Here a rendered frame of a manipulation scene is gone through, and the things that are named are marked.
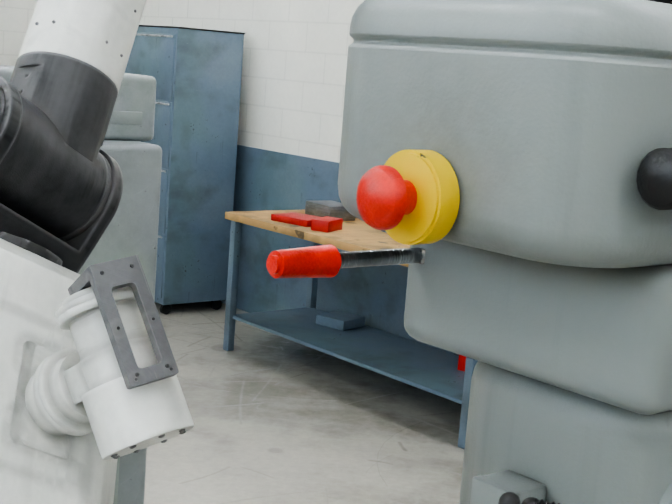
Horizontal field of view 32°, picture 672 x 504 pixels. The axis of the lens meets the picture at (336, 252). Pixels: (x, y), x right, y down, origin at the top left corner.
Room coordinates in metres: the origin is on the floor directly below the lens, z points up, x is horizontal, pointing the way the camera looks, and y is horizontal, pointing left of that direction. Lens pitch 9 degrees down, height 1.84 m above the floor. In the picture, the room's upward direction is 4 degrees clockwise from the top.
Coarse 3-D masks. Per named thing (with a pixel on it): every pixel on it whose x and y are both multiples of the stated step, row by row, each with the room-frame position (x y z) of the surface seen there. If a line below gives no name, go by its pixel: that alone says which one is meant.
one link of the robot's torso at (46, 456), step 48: (0, 240) 0.88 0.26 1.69; (0, 288) 0.84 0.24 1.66; (48, 288) 0.87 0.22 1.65; (0, 336) 0.82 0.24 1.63; (48, 336) 0.85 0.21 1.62; (0, 384) 0.79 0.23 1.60; (0, 432) 0.77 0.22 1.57; (48, 432) 0.80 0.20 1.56; (0, 480) 0.75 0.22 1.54; (48, 480) 0.78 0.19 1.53; (96, 480) 0.81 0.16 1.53
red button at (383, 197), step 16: (368, 176) 0.71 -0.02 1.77; (384, 176) 0.70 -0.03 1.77; (400, 176) 0.70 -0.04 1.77; (368, 192) 0.71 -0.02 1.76; (384, 192) 0.70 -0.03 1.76; (400, 192) 0.70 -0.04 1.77; (416, 192) 0.72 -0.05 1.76; (368, 208) 0.71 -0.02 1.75; (384, 208) 0.70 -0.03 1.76; (400, 208) 0.70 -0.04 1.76; (368, 224) 0.71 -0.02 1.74; (384, 224) 0.70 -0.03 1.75
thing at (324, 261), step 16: (272, 256) 0.79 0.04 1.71; (288, 256) 0.79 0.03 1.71; (304, 256) 0.79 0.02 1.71; (320, 256) 0.80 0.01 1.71; (336, 256) 0.81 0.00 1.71; (352, 256) 0.83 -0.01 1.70; (368, 256) 0.84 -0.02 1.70; (384, 256) 0.85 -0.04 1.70; (400, 256) 0.86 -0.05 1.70; (416, 256) 0.87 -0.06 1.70; (272, 272) 0.79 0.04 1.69; (288, 272) 0.78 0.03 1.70; (304, 272) 0.79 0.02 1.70; (320, 272) 0.80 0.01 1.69; (336, 272) 0.81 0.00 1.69
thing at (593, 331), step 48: (432, 288) 0.86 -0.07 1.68; (480, 288) 0.83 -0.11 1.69; (528, 288) 0.79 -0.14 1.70; (576, 288) 0.76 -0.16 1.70; (624, 288) 0.73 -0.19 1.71; (432, 336) 0.86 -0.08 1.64; (480, 336) 0.82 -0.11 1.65; (528, 336) 0.79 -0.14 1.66; (576, 336) 0.76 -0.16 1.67; (624, 336) 0.73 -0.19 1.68; (576, 384) 0.76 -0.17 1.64; (624, 384) 0.73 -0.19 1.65
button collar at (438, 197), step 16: (400, 160) 0.73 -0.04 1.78; (416, 160) 0.72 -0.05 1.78; (432, 160) 0.72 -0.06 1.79; (416, 176) 0.72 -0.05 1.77; (432, 176) 0.71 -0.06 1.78; (448, 176) 0.71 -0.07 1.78; (432, 192) 0.71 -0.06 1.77; (448, 192) 0.71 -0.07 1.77; (416, 208) 0.72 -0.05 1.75; (432, 208) 0.71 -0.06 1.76; (448, 208) 0.71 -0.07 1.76; (400, 224) 0.73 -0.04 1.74; (416, 224) 0.72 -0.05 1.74; (432, 224) 0.71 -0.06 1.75; (448, 224) 0.72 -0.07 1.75; (400, 240) 0.73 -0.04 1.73; (416, 240) 0.72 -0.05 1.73; (432, 240) 0.72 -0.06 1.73
